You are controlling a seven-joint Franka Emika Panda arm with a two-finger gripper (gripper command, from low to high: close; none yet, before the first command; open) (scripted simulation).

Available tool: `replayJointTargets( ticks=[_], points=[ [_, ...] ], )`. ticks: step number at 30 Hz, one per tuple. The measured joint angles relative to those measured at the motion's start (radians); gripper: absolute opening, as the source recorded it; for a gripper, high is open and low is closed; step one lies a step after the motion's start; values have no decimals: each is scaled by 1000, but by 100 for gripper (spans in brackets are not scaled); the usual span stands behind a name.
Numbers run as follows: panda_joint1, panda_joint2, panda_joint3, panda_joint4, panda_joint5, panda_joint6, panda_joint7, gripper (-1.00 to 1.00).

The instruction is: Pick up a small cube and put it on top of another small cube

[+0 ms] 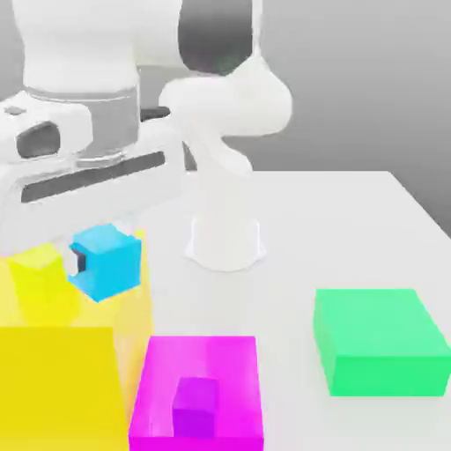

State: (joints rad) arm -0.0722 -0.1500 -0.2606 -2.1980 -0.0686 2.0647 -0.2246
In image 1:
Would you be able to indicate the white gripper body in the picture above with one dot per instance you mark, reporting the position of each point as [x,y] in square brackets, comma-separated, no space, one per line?
[105,197]

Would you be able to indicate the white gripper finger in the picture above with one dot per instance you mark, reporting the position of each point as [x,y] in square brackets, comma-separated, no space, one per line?
[78,262]

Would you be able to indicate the small blue cube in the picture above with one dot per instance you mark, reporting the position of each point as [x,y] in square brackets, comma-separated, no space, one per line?
[109,260]

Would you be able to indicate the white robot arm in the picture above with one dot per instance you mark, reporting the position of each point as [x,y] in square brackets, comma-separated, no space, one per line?
[225,105]

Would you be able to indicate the small yellow cube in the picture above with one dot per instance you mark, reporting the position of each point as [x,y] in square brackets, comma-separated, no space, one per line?
[38,282]

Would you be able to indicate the small purple cube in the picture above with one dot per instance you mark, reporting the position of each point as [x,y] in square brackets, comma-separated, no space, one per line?
[195,405]

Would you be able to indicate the large yellow box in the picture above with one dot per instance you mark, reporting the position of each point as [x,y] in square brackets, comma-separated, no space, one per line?
[53,380]

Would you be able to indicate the large magenta box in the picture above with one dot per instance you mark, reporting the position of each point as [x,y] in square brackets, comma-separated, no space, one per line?
[218,370]

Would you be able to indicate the large green box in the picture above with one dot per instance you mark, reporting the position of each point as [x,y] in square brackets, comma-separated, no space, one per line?
[380,345]

